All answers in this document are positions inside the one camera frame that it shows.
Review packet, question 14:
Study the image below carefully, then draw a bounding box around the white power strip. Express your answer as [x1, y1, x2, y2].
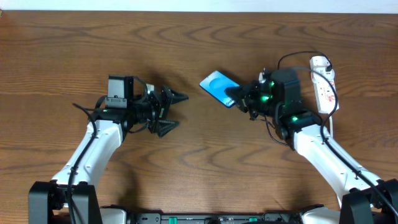
[309, 55, 340, 114]

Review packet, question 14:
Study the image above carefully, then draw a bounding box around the white usb charger plug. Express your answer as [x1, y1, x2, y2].
[311, 67, 335, 83]

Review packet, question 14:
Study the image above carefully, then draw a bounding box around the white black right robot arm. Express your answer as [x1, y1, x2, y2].
[225, 69, 397, 223]

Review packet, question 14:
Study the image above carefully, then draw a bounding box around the black charger cable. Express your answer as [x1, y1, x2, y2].
[264, 50, 333, 147]

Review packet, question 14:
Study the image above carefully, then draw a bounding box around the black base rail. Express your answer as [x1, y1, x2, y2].
[102, 212, 305, 224]

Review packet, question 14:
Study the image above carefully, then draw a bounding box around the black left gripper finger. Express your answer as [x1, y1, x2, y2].
[169, 89, 189, 104]
[157, 119, 180, 138]

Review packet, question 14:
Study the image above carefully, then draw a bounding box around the blue screen smartphone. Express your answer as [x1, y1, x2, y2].
[199, 70, 239, 108]

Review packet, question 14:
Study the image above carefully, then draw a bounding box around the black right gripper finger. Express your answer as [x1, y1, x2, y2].
[234, 98, 249, 113]
[224, 86, 249, 100]

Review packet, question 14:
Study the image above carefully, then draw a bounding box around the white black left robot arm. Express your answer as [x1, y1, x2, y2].
[28, 75, 188, 223]

